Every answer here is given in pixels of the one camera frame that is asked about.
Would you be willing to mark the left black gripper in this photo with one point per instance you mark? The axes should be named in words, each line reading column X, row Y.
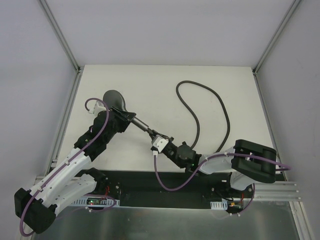
column 124, row 114

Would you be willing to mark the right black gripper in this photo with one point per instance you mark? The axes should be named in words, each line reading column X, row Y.
column 171, row 150

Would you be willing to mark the grey shower head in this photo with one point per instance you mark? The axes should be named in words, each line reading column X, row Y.
column 113, row 98

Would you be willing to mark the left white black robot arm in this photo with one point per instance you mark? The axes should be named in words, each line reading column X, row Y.
column 39, row 206

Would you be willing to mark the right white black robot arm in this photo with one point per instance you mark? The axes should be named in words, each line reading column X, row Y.
column 251, row 162

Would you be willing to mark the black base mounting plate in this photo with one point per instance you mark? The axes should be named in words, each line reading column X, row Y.
column 141, row 189

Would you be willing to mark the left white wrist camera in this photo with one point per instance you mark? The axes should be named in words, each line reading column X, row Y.
column 97, row 108

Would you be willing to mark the left aluminium side rail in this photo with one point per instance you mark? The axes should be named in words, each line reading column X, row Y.
column 62, row 126

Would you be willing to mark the left aluminium frame post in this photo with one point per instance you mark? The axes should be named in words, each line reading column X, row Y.
column 59, row 35

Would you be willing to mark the aluminium frame post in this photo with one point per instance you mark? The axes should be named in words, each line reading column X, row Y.
column 276, row 35
column 59, row 35

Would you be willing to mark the aluminium front rail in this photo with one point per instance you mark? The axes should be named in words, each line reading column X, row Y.
column 282, row 191

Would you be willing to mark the right aluminium frame post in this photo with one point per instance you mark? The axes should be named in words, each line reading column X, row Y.
column 276, row 35

